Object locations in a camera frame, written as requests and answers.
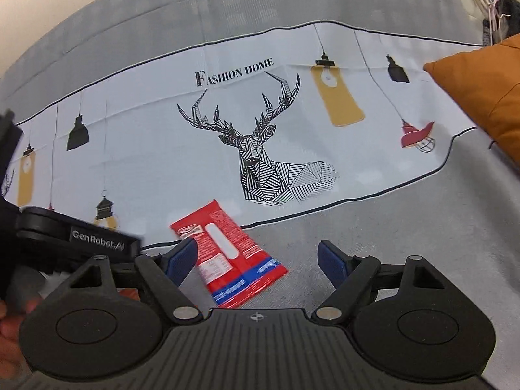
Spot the red snack packet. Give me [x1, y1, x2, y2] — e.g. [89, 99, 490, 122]
[170, 201, 288, 308]

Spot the person's hand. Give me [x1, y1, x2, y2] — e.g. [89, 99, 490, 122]
[0, 298, 42, 379]

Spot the red square snack box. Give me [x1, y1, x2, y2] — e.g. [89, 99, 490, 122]
[117, 288, 140, 301]

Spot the grey printed sofa cover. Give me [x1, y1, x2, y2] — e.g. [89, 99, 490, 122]
[1, 0, 519, 389]

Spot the orange cushion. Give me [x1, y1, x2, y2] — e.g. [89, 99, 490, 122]
[423, 34, 520, 163]

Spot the clothes pile on sofa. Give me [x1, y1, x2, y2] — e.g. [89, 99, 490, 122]
[461, 0, 519, 47]

